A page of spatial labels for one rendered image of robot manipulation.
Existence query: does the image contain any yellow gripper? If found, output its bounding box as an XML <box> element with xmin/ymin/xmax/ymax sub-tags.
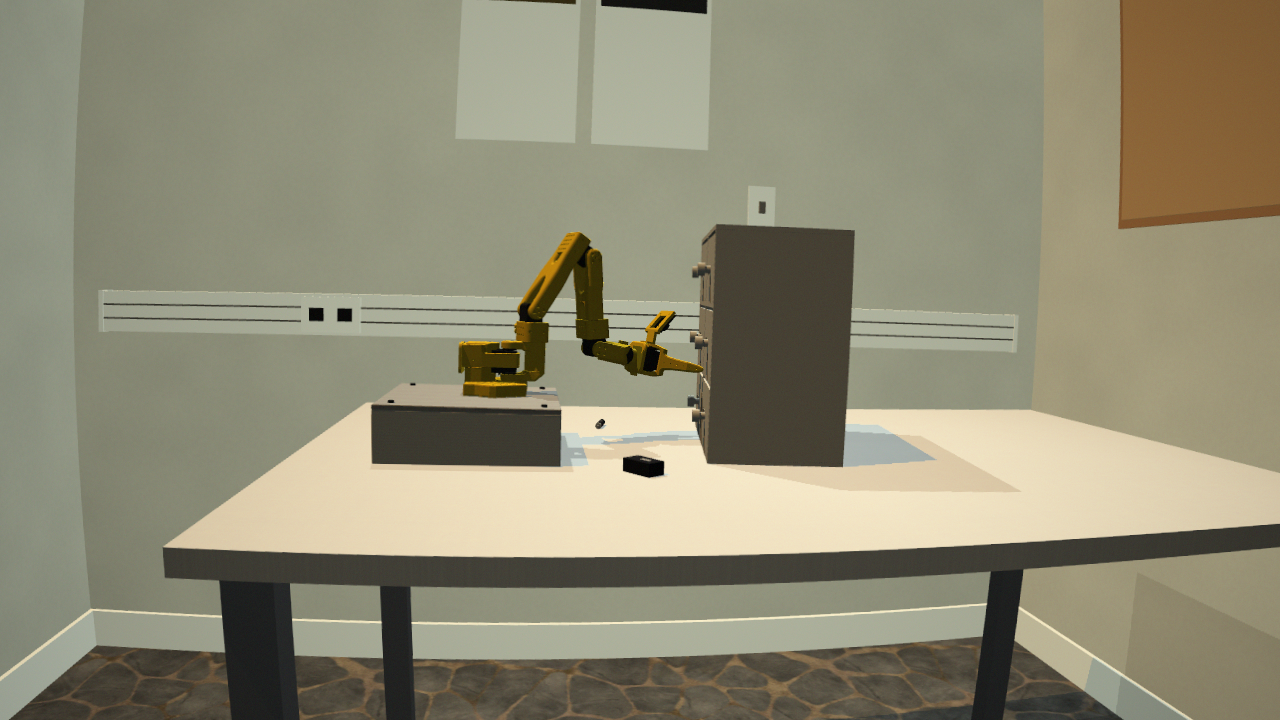
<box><xmin>623</xmin><ymin>311</ymin><xmax>703</xmax><ymax>377</ymax></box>

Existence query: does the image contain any dark brown chest of drawers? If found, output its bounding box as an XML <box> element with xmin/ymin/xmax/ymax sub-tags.
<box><xmin>695</xmin><ymin>224</ymin><xmax>855</xmax><ymax>468</ymax></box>

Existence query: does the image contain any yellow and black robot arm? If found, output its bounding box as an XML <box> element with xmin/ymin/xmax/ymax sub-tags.
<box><xmin>462</xmin><ymin>232</ymin><xmax>634</xmax><ymax>398</ymax></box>

